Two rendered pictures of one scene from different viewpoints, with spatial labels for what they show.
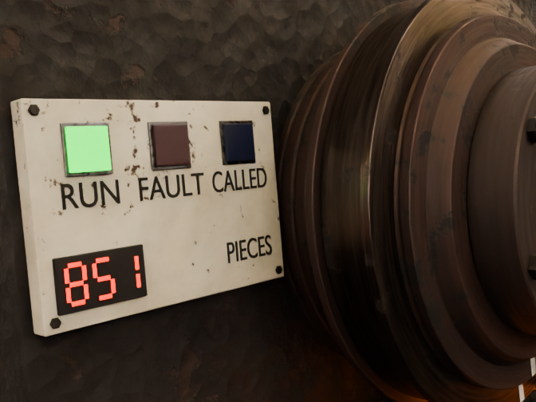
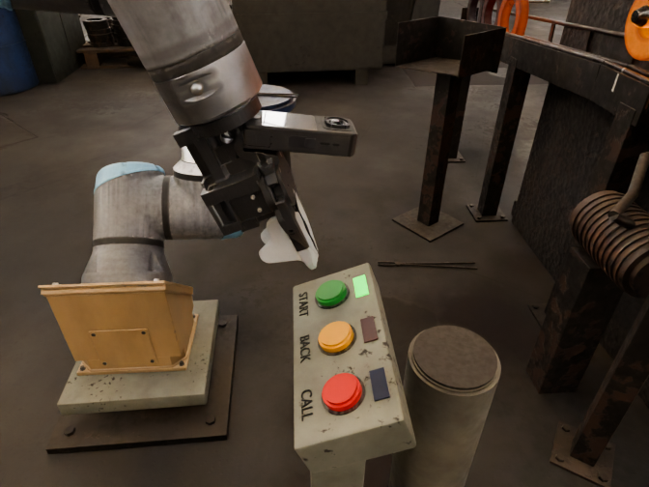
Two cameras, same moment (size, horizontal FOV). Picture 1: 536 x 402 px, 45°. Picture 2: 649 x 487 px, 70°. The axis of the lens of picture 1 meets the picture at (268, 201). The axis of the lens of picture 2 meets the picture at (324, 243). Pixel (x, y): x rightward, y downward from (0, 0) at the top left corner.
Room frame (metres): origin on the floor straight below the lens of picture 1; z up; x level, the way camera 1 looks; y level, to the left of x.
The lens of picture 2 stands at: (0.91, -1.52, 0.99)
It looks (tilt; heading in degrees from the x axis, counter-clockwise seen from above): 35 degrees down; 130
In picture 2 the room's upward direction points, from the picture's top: straight up
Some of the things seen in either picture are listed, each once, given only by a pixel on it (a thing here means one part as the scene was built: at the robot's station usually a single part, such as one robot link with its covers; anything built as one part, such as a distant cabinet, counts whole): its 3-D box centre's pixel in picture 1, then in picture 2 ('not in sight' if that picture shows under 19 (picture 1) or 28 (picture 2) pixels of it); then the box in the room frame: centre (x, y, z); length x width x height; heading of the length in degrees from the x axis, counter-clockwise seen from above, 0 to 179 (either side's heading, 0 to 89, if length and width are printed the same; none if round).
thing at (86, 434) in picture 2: not in sight; (154, 366); (0.05, -1.20, 0.04); 0.40 x 0.40 x 0.08; 46
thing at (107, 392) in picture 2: not in sight; (149, 351); (0.05, -1.20, 0.10); 0.32 x 0.32 x 0.04; 46
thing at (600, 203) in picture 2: not in sight; (591, 316); (0.87, -0.56, 0.27); 0.22 x 0.13 x 0.53; 134
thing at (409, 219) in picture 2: not in sight; (436, 134); (0.18, -0.05, 0.36); 0.26 x 0.20 x 0.72; 169
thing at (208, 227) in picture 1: (168, 202); not in sight; (0.58, 0.09, 1.15); 0.26 x 0.02 x 0.18; 134
